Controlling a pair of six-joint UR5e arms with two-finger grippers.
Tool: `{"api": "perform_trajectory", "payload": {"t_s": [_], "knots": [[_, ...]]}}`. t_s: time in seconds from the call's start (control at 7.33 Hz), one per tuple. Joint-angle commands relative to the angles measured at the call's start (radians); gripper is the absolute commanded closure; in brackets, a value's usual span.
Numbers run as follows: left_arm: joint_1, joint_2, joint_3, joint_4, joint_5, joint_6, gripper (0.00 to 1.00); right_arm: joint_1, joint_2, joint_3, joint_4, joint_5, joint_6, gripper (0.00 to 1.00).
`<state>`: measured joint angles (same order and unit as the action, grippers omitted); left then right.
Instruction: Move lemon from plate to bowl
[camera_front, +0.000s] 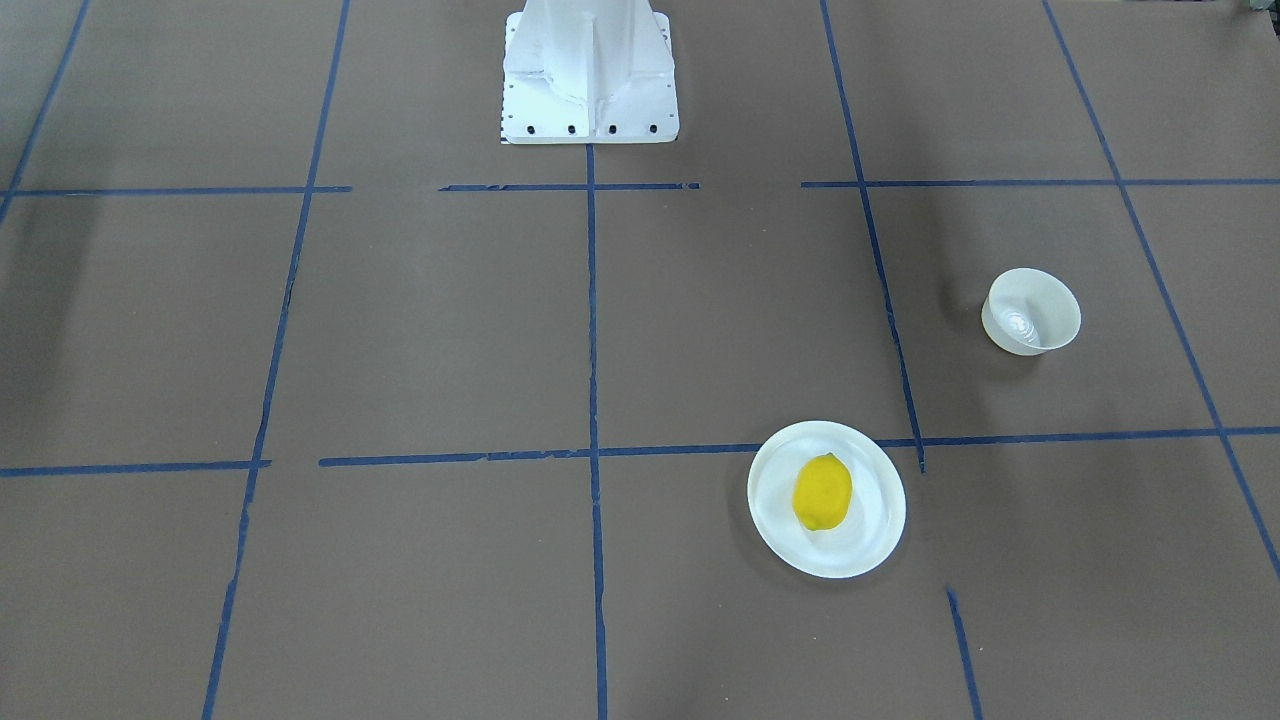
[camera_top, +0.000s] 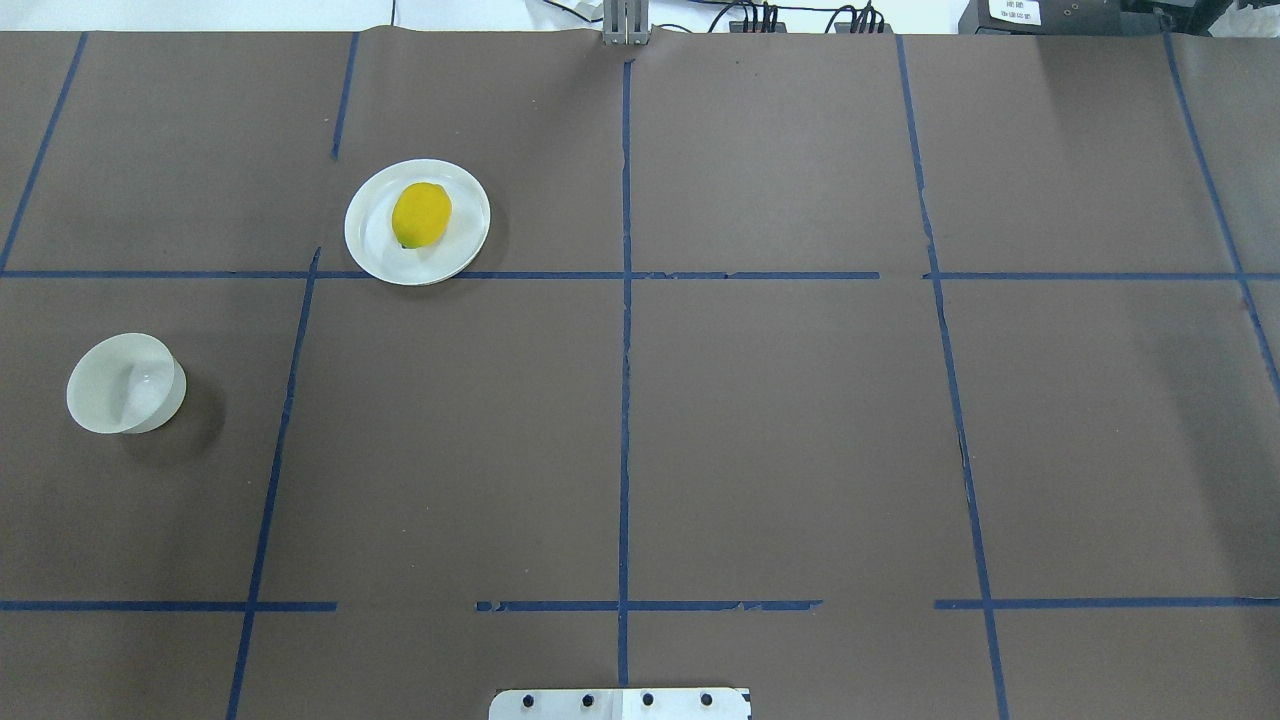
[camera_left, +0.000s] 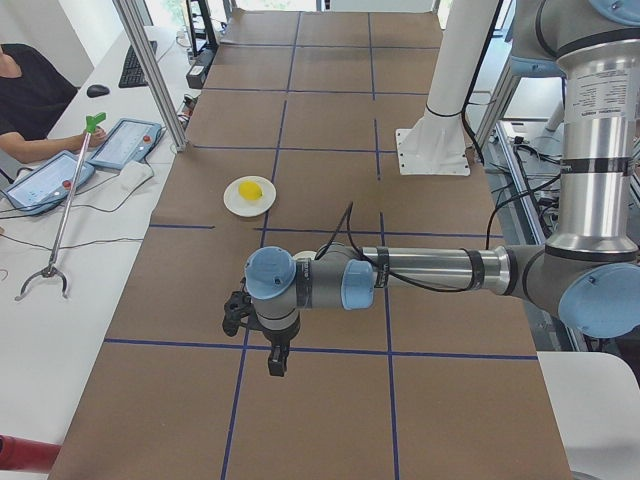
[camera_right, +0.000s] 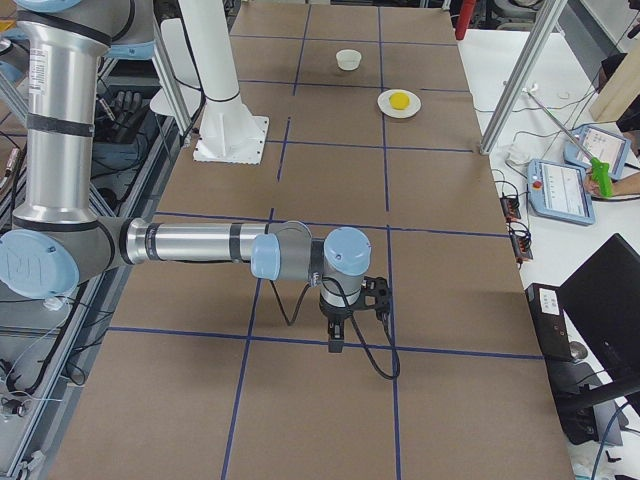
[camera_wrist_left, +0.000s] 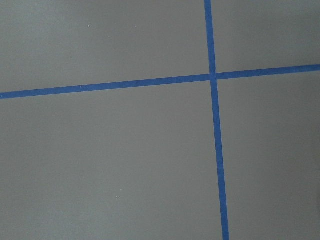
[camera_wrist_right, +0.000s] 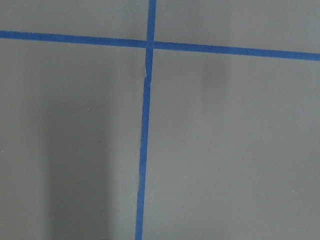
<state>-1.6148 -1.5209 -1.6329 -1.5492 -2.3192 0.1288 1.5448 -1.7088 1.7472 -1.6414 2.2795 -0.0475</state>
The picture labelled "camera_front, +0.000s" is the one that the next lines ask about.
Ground yellow lemon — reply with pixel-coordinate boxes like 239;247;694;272
791;454;855;532

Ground white round plate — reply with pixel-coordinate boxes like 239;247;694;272
746;420;908;580

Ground white small bowl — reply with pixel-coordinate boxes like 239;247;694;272
980;266;1082;357

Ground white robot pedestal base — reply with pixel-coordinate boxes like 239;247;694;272
500;1;681;145

